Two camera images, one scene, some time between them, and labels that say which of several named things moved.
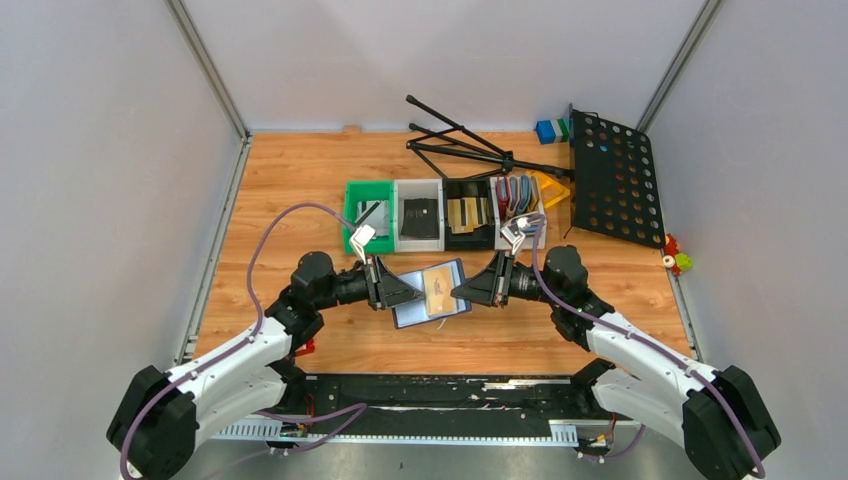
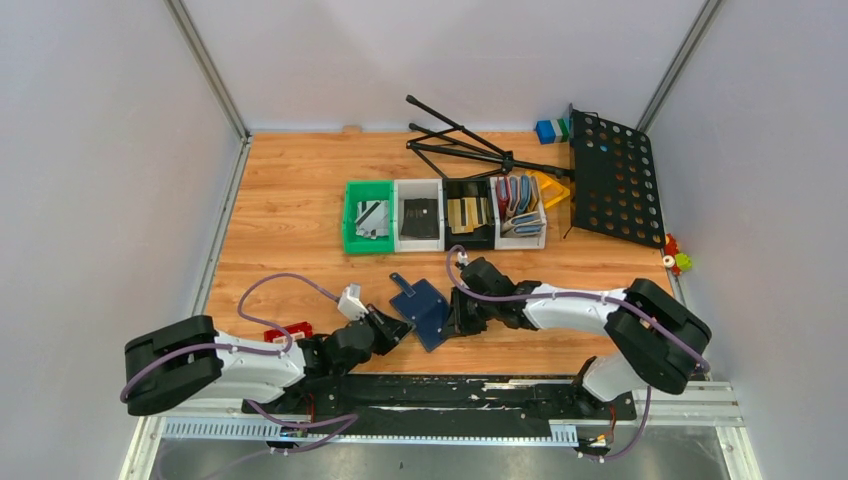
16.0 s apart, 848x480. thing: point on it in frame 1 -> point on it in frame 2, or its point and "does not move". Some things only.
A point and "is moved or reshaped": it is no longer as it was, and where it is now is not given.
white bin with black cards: x=418 y=215 does not move
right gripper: x=500 y=279 -> x=460 y=313
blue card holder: x=437 y=283 is moved or reshaped
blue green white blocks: x=553 y=131 does not move
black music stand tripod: x=446 y=144 does not move
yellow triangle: x=551 y=191 does not move
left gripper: x=376 y=283 -> x=382 y=325
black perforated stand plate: x=615 y=185 does not move
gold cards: x=454 y=214 does not move
